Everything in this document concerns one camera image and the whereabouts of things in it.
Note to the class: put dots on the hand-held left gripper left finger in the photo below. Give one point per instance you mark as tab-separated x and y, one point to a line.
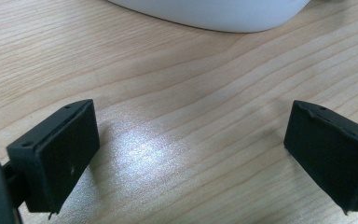
59	155

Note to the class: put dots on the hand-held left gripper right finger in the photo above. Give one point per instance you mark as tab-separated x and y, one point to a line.
332	155

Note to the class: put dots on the white rice cooker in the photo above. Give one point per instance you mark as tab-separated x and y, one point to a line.
217	15

